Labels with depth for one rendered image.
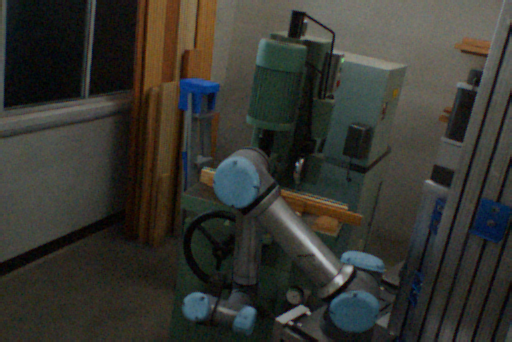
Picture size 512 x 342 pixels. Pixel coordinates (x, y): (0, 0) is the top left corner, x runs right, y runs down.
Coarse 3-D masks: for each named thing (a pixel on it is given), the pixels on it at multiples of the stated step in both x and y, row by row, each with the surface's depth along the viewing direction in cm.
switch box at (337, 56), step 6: (336, 54) 230; (342, 54) 234; (324, 60) 233; (336, 60) 231; (324, 66) 233; (336, 66) 231; (324, 72) 233; (330, 72) 233; (336, 72) 232; (324, 78) 234; (330, 78) 233; (336, 78) 234; (324, 84) 235; (330, 84) 234; (330, 90) 235; (336, 90) 243
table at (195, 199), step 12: (192, 192) 220; (204, 192) 222; (192, 204) 217; (204, 204) 216; (216, 204) 214; (312, 216) 218; (228, 228) 204; (264, 240) 201; (324, 240) 205; (336, 240) 208
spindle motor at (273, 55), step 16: (272, 48) 201; (288, 48) 200; (304, 48) 205; (256, 64) 210; (272, 64) 202; (288, 64) 202; (304, 64) 209; (256, 80) 209; (272, 80) 204; (288, 80) 205; (256, 96) 209; (272, 96) 206; (288, 96) 207; (256, 112) 210; (272, 112) 207; (288, 112) 209; (272, 128) 209; (288, 128) 212
